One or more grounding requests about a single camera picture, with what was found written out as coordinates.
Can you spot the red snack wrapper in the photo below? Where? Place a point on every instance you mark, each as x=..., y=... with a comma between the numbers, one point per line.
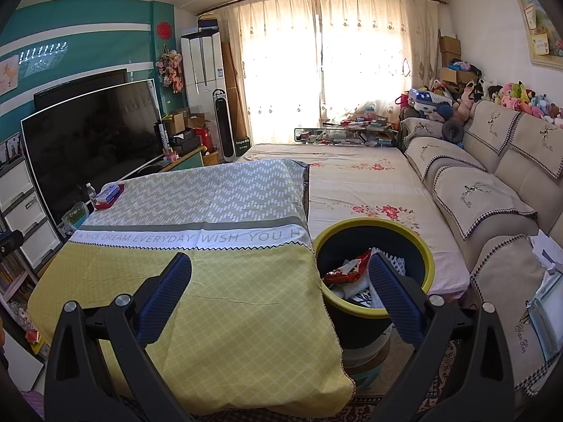
x=347, y=272

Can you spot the stack of cardboard boxes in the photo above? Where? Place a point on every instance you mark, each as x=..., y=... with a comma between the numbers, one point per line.
x=449, y=57

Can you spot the white plastic drawer unit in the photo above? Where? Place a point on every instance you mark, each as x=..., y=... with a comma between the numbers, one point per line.
x=22, y=220

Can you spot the cartoon wall poster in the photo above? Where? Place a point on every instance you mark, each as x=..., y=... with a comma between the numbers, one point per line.
x=9, y=77

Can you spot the yellow rimmed black bin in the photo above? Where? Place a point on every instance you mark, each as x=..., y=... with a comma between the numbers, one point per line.
x=352, y=321

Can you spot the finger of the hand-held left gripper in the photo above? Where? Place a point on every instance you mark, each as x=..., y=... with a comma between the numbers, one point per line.
x=11, y=242

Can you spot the framed photos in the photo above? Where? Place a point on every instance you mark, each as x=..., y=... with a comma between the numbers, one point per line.
x=11, y=147

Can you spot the black white tall box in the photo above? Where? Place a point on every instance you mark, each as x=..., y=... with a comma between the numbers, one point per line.
x=162, y=134

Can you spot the patterned rug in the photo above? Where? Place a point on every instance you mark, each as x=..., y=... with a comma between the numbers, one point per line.
x=440, y=360

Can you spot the yellow basket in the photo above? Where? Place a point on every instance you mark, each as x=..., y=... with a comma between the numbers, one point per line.
x=211, y=158

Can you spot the white tower fan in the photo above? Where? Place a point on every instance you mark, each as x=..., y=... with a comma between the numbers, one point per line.
x=224, y=127

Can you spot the white paper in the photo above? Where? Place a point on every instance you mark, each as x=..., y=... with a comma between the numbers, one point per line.
x=547, y=250

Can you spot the wooden television cabinet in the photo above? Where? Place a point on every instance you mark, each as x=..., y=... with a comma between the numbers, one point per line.
x=189, y=158

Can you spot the blue star-print box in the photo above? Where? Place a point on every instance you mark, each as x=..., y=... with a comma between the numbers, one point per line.
x=108, y=196

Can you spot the blue star-print bag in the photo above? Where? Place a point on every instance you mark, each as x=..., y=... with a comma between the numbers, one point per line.
x=424, y=100

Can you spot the framed wall picture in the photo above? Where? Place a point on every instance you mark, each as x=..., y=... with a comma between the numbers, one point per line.
x=539, y=26

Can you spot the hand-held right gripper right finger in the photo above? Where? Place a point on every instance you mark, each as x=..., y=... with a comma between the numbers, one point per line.
x=393, y=292

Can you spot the hanging flower ornament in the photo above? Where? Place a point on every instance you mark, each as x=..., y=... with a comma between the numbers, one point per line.
x=170, y=70

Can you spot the white standing air conditioner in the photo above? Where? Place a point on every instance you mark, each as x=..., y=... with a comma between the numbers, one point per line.
x=202, y=66

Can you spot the beige sheer curtains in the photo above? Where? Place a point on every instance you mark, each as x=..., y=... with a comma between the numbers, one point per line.
x=281, y=74

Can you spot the red canister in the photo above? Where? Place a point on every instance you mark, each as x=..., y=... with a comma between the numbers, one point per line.
x=203, y=138

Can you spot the black flat television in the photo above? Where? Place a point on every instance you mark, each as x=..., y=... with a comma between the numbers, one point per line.
x=66, y=88

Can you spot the cardboard box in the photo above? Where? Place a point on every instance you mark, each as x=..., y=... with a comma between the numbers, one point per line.
x=177, y=122

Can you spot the clear plastic folder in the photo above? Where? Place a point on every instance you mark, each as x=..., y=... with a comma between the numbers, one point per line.
x=545, y=316

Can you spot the cluttered glass coffee table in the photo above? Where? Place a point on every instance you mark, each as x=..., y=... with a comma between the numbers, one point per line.
x=347, y=134

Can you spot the large curved television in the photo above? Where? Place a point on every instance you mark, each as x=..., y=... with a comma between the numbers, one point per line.
x=88, y=149

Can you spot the clear water bottle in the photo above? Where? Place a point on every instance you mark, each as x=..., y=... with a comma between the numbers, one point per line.
x=92, y=195

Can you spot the red round wall decoration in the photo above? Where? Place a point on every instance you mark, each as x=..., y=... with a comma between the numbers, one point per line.
x=163, y=30

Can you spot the beige sofa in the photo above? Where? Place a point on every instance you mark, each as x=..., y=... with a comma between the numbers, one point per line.
x=492, y=211

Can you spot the dark flat box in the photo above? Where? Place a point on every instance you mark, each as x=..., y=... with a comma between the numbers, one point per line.
x=209, y=24

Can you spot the plastic stool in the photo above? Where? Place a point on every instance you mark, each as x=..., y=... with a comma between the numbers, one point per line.
x=365, y=360

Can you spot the bookshelf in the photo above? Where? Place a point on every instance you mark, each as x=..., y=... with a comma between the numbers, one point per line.
x=15, y=299

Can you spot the pile of plush toys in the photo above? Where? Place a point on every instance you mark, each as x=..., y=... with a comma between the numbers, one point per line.
x=523, y=99

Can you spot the silver wall sticker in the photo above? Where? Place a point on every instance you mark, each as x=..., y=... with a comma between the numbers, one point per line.
x=44, y=55

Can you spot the green box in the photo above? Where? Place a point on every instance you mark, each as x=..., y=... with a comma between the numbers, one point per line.
x=242, y=146

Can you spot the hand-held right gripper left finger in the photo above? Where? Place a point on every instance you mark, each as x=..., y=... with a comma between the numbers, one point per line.
x=167, y=290

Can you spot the yellow grey printed tablecloth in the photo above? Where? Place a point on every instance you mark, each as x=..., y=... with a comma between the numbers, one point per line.
x=246, y=294

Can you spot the floral bed sheet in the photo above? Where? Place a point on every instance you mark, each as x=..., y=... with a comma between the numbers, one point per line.
x=378, y=193

